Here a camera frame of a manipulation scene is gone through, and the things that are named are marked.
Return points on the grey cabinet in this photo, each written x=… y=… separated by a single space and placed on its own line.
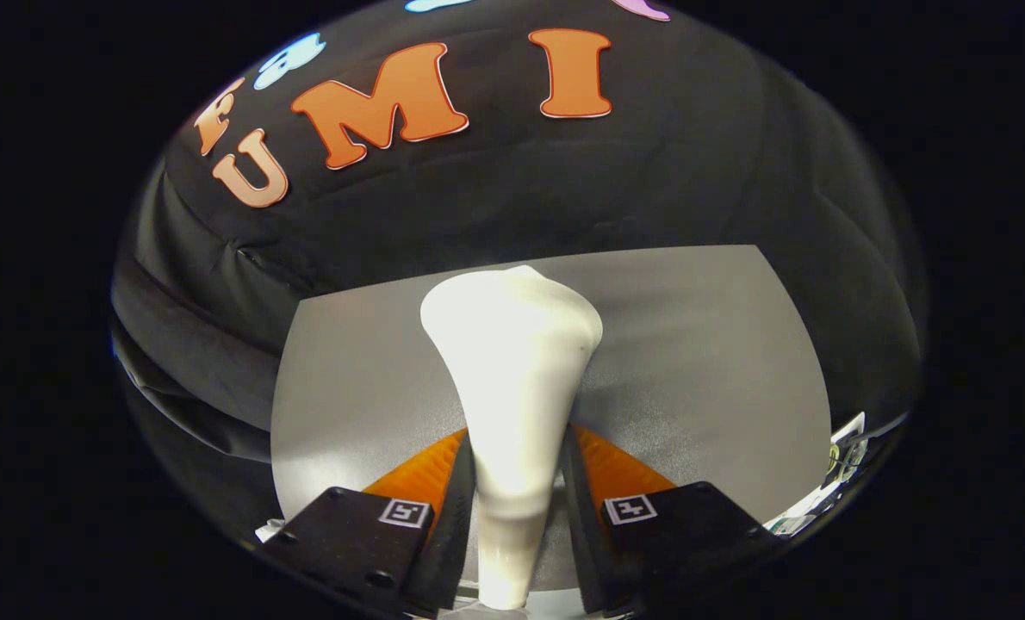
x=693 y=344

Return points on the white desk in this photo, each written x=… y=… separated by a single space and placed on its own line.
x=854 y=424

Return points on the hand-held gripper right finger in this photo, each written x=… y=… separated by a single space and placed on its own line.
x=586 y=542

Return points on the white garment steamer head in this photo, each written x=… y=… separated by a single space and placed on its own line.
x=512 y=362

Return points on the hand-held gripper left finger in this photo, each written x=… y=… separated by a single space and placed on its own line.
x=444 y=551

